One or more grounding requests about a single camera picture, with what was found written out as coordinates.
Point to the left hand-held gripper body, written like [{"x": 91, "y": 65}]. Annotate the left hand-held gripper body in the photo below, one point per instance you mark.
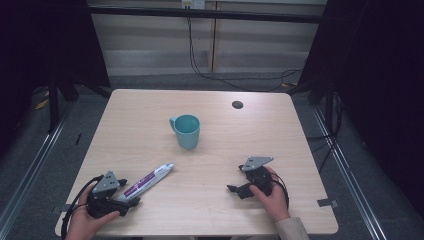
[{"x": 104, "y": 196}]

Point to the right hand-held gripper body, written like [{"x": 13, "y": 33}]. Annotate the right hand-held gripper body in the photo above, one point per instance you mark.
[{"x": 258, "y": 176}]

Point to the white and purple toothpaste tube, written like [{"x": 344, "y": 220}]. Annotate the white and purple toothpaste tube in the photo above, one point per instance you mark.
[{"x": 146, "y": 182}]

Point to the person's right hand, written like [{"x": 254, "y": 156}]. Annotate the person's right hand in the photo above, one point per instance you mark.
[{"x": 275, "y": 200}]

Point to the person's left hand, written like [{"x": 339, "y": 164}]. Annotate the person's left hand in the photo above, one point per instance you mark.
[{"x": 83, "y": 225}]

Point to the small black floor item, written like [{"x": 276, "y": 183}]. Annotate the small black floor item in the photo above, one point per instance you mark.
[{"x": 78, "y": 138}]

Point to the dark round table grommet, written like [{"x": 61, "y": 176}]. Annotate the dark round table grommet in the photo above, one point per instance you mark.
[{"x": 237, "y": 105}]

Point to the teal cup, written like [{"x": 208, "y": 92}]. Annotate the teal cup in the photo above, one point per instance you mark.
[{"x": 187, "y": 133}]

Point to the grey tape strip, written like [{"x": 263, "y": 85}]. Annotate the grey tape strip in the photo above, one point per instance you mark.
[{"x": 326, "y": 202}]

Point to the black metal stand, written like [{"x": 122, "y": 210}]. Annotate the black metal stand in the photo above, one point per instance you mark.
[{"x": 53, "y": 100}]

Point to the yellow floor object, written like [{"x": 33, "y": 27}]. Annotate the yellow floor object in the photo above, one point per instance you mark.
[{"x": 42, "y": 104}]

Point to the dark curtain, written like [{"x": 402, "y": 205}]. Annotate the dark curtain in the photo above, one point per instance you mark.
[
  {"x": 376, "y": 83},
  {"x": 46, "y": 43}
]

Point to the black horizontal bar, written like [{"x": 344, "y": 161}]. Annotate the black horizontal bar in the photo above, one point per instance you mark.
[{"x": 206, "y": 14}]

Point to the metal floor rail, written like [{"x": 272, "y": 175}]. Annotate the metal floor rail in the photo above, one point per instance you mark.
[
  {"x": 33, "y": 170},
  {"x": 346, "y": 173}
]

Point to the white wall socket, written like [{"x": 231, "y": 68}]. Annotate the white wall socket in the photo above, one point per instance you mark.
[{"x": 193, "y": 3}]

